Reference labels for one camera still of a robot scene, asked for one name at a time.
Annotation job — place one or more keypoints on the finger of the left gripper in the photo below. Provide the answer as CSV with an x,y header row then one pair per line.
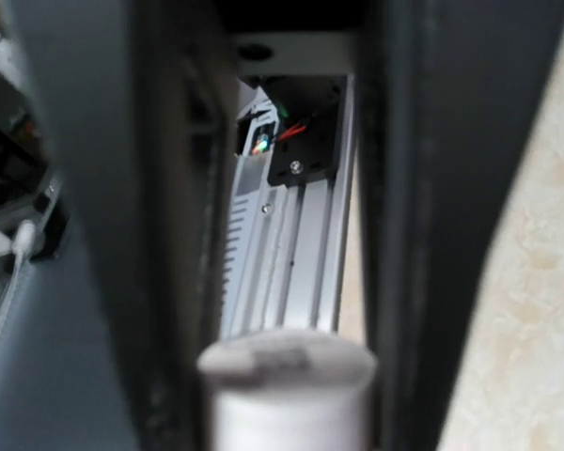
x,y
135,102

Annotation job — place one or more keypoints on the white pill bottle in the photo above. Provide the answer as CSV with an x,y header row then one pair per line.
x,y
287,389

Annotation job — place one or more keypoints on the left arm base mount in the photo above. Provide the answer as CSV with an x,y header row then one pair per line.
x,y
310,111

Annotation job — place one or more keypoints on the front aluminium rail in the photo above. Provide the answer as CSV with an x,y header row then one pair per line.
x,y
285,247

